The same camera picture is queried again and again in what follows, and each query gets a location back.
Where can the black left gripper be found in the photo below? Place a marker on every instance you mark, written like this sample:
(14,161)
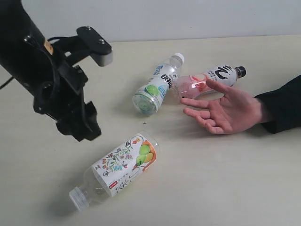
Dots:
(59,95)

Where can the floral label clear bottle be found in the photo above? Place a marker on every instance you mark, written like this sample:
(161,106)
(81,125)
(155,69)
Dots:
(112,173)

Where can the pink peach drink bottle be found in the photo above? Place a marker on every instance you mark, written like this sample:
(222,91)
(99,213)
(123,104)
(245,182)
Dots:
(193,86)

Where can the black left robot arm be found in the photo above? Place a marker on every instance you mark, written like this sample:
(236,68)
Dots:
(18,34)

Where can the black sleeved forearm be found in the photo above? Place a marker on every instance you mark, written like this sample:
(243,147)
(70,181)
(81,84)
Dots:
(283,106)

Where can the lime label clear bottle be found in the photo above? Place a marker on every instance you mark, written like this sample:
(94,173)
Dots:
(149,97)

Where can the person's open hand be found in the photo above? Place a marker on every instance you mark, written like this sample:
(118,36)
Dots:
(235,112)

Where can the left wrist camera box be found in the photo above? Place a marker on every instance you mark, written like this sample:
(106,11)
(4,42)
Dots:
(99,49)

